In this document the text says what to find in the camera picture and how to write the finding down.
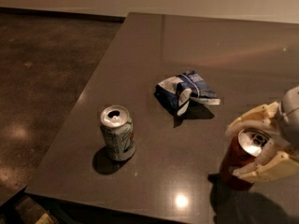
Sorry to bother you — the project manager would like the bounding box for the blue white chip bag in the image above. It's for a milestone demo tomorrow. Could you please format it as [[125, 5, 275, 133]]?
[[154, 70, 221, 117]]

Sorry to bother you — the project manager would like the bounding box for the red coke can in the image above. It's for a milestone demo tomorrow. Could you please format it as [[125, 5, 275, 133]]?
[[220, 129, 270, 191]]

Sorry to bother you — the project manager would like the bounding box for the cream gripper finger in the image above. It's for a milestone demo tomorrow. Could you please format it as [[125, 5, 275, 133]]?
[[225, 102, 278, 137], [232, 139, 299, 183]]

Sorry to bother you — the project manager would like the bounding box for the green white soda can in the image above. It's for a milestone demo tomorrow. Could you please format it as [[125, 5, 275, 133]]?
[[100, 105, 135, 161]]

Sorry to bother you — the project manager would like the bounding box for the yellow object under table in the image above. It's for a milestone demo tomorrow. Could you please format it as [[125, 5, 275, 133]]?
[[36, 214, 54, 224]]

